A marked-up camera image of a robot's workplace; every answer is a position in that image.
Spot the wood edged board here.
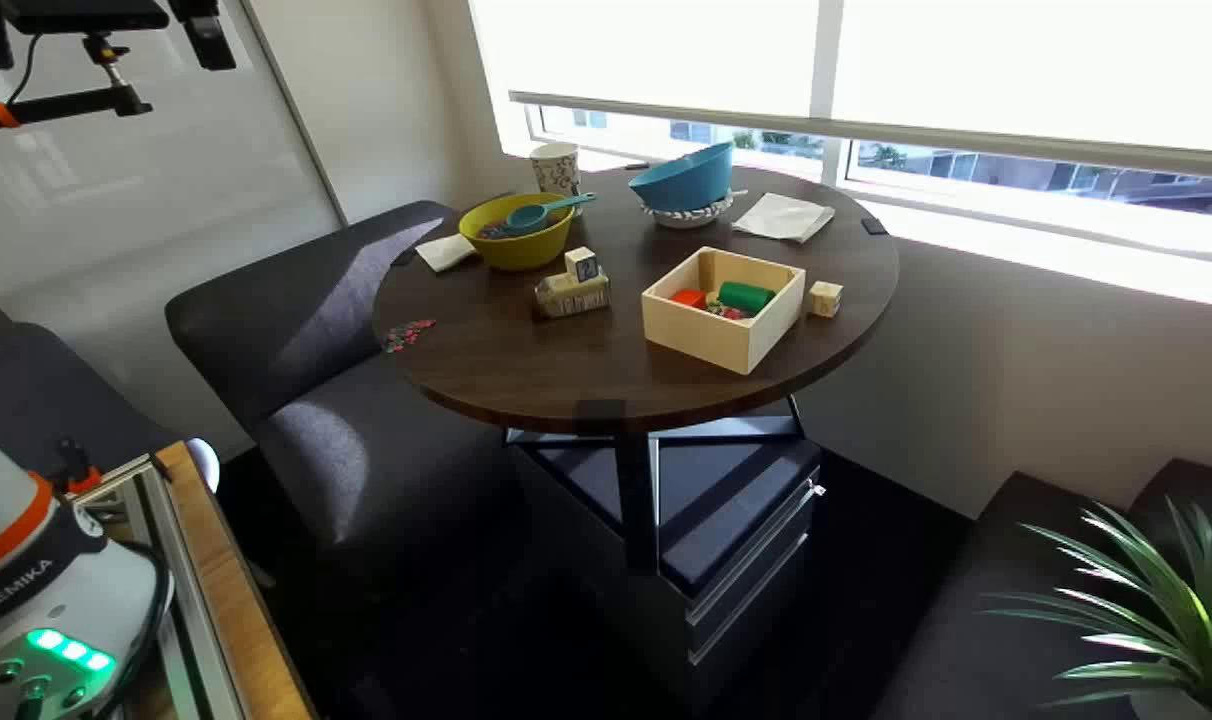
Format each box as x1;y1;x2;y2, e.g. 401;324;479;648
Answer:
68;436;322;720

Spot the white card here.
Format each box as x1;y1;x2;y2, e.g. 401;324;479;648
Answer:
414;234;479;277

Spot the grey drawer cabinet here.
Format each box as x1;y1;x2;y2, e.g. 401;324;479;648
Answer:
502;397;830;713

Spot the white round knob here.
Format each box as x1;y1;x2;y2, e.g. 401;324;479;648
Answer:
179;436;225;495

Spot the window blind bottom rail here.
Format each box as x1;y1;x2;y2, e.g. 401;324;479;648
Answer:
505;89;1212;185

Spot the small printed wooden cube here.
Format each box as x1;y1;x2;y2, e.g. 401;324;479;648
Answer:
562;245;605;285

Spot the white bowl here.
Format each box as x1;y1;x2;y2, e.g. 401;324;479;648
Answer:
645;193;740;238

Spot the light wooden box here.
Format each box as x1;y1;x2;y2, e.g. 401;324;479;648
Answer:
635;245;813;379

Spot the large printed wooden block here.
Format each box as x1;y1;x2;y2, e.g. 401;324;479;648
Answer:
534;268;618;324

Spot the green cylinder block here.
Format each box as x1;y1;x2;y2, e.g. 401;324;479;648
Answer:
715;277;782;320

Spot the blue bowl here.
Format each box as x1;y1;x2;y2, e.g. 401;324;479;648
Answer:
629;137;740;216

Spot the patterned cup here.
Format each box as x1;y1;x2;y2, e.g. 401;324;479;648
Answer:
528;140;586;202

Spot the blue plastic measuring cup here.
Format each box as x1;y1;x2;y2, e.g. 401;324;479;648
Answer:
502;193;596;240

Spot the dark grey sofa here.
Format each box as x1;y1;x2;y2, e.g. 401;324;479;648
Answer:
160;198;558;604

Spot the white orange robot base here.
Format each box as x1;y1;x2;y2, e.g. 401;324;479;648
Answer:
0;426;174;720

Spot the black camera on stand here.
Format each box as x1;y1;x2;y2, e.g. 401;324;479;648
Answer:
0;0;241;73

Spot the dark armchair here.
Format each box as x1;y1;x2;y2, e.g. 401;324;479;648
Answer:
868;455;1212;720

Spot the yellow bowl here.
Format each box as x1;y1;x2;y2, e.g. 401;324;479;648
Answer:
456;193;582;277

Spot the black stand bar orange band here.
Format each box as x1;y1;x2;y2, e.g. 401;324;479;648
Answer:
0;83;155;140

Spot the small plain wooden cube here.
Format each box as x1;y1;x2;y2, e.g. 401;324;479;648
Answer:
806;277;850;324

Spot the white window mullion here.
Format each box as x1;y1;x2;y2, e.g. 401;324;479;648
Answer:
809;0;862;193

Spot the black table leg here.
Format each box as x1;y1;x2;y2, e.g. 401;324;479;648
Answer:
612;419;663;581

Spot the green potted plant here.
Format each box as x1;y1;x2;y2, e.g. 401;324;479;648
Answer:
990;495;1212;720

